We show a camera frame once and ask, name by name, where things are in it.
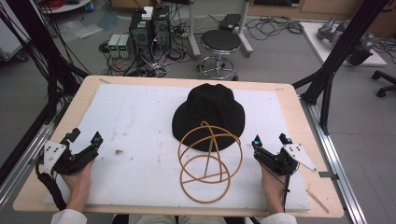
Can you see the flat black box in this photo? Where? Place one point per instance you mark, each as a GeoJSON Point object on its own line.
{"type": "Point", "coordinates": [229, 21]}

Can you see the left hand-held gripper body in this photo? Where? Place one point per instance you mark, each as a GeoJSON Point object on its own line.
{"type": "Point", "coordinates": [59, 161]}

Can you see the black computer tower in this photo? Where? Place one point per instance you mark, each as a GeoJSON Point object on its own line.
{"type": "Point", "coordinates": [162, 28]}
{"type": "Point", "coordinates": [140, 34]}

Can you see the person's left hand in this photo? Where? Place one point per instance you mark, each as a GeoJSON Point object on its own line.
{"type": "Point", "coordinates": [77, 182]}

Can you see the black frame stand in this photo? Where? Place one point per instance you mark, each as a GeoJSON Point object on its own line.
{"type": "Point", "coordinates": [46, 46]}
{"type": "Point", "coordinates": [342, 46]}

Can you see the person's white sleeve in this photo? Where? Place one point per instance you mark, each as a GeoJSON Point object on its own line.
{"type": "Point", "coordinates": [68, 217]}
{"type": "Point", "coordinates": [282, 219]}

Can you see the black felt hat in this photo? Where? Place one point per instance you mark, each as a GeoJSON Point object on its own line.
{"type": "Point", "coordinates": [211, 105]}

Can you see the person's white left sleeve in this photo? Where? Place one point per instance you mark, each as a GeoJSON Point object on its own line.
{"type": "Point", "coordinates": [68, 217]}

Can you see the small metal bracket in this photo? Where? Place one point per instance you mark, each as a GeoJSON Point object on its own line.
{"type": "Point", "coordinates": [327, 175]}

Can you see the black office chair base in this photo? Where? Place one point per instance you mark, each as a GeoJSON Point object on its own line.
{"type": "Point", "coordinates": [386, 82]}

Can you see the clear plastic sheet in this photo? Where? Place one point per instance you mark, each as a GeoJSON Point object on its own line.
{"type": "Point", "coordinates": [79, 31]}

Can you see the aluminium rail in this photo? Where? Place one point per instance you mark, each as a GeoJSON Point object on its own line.
{"type": "Point", "coordinates": [336, 161]}
{"type": "Point", "coordinates": [25, 155]}

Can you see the person's beige pants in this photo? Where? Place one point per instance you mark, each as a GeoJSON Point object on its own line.
{"type": "Point", "coordinates": [177, 219]}

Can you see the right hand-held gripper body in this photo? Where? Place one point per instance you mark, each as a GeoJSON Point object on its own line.
{"type": "Point", "coordinates": [280, 161]}

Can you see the person's right hand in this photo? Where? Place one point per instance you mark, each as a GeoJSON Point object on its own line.
{"type": "Point", "coordinates": [272, 185]}

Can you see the white metal stand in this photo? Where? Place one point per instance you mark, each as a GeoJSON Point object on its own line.
{"type": "Point", "coordinates": [193, 40]}

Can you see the white platform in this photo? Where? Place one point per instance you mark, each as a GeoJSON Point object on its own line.
{"type": "Point", "coordinates": [317, 43]}

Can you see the white equipment case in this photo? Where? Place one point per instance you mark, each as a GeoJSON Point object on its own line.
{"type": "Point", "coordinates": [11, 40]}

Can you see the person's white right sleeve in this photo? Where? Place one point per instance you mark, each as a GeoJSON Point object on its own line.
{"type": "Point", "coordinates": [282, 219]}

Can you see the white foam board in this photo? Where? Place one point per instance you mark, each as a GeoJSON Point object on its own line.
{"type": "Point", "coordinates": [140, 124]}

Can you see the white power supply unit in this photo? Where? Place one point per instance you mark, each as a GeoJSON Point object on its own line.
{"type": "Point", "coordinates": [113, 45]}
{"type": "Point", "coordinates": [125, 46]}

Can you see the round white table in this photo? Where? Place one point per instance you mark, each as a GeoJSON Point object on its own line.
{"type": "Point", "coordinates": [68, 6]}

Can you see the wooden cabinet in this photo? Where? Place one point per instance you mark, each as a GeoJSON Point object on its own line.
{"type": "Point", "coordinates": [311, 7]}

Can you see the small white box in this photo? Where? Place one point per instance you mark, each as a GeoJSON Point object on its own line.
{"type": "Point", "coordinates": [147, 13]}

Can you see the black round stool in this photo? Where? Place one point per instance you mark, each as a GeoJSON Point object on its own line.
{"type": "Point", "coordinates": [220, 39]}

